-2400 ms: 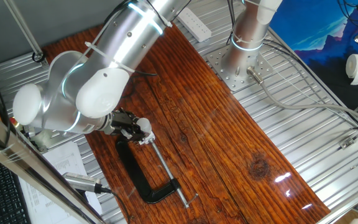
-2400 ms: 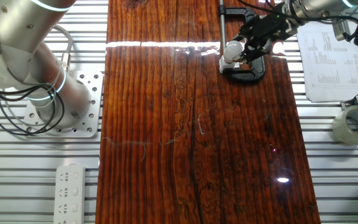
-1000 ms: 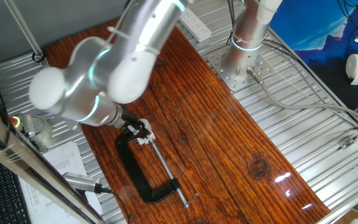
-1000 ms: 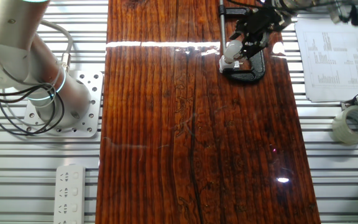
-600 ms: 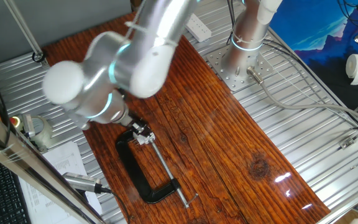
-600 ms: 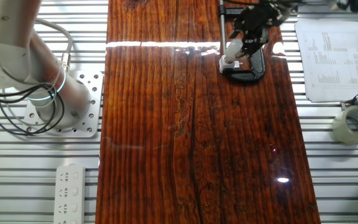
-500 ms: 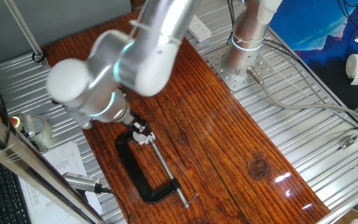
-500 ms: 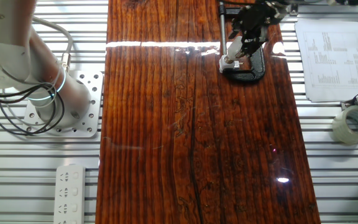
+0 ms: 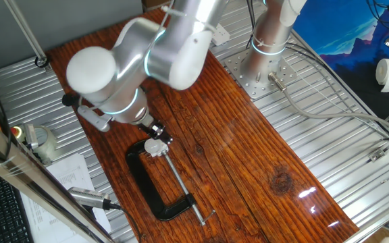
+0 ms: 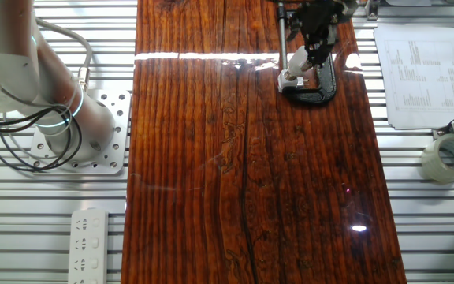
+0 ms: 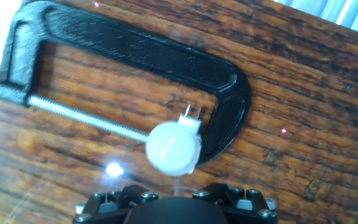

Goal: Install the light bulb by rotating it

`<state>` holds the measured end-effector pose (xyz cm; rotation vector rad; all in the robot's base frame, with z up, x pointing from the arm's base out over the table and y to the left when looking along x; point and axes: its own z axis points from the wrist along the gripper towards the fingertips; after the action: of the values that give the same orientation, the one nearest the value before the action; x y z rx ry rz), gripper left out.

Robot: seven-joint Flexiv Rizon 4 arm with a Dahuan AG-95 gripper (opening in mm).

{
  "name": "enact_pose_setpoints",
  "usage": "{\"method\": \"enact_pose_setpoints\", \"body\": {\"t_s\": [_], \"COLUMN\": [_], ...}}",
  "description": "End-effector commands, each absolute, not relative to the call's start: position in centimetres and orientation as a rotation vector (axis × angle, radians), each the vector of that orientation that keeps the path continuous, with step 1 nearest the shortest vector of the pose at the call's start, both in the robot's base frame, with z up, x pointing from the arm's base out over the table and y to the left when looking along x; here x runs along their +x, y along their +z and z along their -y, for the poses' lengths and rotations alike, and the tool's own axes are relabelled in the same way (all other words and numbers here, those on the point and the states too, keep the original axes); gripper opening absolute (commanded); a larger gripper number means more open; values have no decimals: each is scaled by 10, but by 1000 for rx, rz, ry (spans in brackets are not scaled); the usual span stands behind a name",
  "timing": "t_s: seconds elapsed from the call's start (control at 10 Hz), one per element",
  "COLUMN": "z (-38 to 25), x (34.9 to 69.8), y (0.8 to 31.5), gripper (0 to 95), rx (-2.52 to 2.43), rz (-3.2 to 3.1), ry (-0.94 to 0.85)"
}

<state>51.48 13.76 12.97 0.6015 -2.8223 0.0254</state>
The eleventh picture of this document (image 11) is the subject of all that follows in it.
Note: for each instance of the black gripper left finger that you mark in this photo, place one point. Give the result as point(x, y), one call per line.
point(117, 202)

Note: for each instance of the brown wooden board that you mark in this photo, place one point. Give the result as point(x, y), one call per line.
point(291, 140)

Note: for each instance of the white light bulb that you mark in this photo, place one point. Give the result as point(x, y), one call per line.
point(172, 149)

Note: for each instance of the black C-clamp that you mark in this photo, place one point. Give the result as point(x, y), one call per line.
point(135, 46)

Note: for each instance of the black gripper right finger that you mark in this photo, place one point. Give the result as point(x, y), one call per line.
point(241, 202)

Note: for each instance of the white bulb socket adapter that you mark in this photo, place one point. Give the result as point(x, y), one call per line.
point(191, 122)

